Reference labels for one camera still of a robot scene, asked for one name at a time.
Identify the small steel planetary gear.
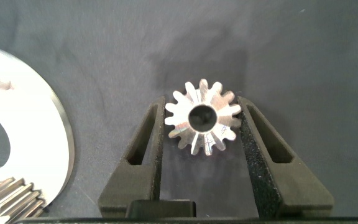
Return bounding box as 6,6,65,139
164,78,242,156
0,177,46,224

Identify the round white carrier plate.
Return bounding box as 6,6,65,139
0,43,75,208

